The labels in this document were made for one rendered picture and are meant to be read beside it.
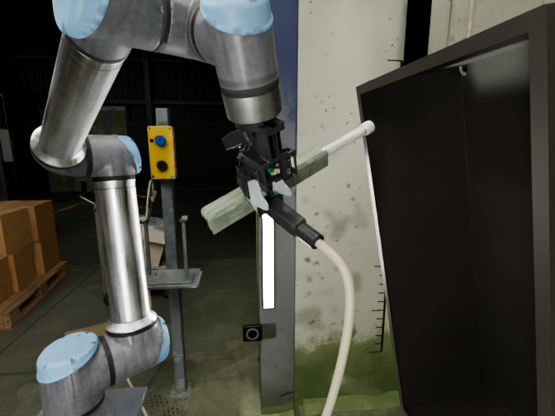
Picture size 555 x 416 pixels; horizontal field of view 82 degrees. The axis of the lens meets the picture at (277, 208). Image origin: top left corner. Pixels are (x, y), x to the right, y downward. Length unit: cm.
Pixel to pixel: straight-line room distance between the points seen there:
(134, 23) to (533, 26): 52
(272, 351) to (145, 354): 87
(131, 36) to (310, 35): 116
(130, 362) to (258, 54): 94
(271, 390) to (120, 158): 146
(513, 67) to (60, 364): 141
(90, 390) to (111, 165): 62
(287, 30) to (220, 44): 114
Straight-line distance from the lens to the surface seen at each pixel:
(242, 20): 46
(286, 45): 158
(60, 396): 113
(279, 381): 198
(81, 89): 65
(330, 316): 181
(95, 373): 112
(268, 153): 52
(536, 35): 57
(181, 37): 55
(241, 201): 63
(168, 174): 171
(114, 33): 52
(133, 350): 113
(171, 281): 171
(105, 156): 101
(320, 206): 159
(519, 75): 108
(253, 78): 48
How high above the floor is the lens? 146
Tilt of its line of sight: 11 degrees down
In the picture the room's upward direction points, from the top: straight up
